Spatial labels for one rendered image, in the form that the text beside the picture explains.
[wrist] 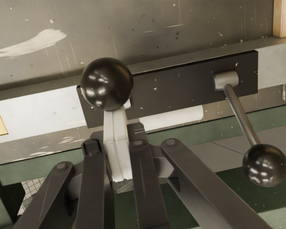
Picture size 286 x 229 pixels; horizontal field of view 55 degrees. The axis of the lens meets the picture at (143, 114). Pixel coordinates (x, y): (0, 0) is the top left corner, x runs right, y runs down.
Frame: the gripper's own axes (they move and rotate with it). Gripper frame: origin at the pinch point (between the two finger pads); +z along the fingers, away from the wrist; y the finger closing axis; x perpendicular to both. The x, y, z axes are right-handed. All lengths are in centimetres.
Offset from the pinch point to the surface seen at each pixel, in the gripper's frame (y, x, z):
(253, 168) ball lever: 10.4, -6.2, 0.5
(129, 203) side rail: -2.3, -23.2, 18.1
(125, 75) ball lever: 1.4, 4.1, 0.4
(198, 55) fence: 10.2, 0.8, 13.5
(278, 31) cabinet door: 20.2, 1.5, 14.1
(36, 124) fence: -9.7, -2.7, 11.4
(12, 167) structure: -19.1, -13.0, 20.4
